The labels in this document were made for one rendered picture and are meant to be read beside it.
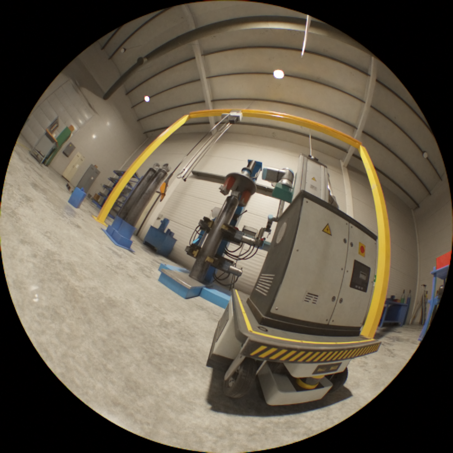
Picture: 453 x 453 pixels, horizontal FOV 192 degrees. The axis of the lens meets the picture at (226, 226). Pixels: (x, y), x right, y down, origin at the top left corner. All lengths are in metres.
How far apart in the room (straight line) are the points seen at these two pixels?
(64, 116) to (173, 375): 11.91
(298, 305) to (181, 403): 0.48
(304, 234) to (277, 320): 0.30
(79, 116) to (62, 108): 1.62
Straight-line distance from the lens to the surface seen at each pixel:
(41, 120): 12.00
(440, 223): 11.14
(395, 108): 8.33
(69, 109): 11.93
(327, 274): 0.54
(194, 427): 0.49
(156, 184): 2.44
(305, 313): 0.51
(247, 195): 2.32
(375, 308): 2.27
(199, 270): 1.81
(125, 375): 0.52
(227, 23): 5.71
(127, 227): 2.30
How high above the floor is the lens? 0.44
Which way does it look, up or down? 17 degrees up
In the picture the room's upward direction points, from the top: 25 degrees clockwise
